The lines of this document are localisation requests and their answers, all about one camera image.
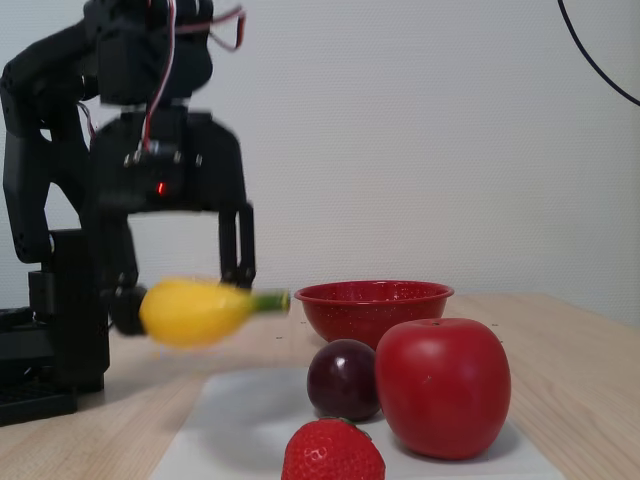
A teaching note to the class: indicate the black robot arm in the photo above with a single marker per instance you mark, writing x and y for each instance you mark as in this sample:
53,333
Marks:
35,100

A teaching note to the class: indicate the red speckled bowl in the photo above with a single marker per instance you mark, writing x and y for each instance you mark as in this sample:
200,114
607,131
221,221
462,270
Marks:
370,310

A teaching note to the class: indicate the red toy apple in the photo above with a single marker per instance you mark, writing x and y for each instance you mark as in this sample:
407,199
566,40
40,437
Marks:
445,385

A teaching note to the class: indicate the dark purple toy plum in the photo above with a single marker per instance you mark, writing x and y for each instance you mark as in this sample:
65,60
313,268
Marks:
340,380

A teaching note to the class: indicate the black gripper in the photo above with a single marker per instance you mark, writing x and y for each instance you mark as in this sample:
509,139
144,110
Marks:
210,165

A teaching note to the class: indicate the white paper sheet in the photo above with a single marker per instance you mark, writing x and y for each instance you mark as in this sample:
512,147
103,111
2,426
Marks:
235,415

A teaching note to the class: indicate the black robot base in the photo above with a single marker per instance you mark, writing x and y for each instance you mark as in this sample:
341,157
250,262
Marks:
70,310

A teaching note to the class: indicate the yellow toy banana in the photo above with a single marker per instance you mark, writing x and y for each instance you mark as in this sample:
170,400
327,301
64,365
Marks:
195,312

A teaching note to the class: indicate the red toy strawberry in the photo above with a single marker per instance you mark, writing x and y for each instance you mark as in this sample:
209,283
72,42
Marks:
330,455

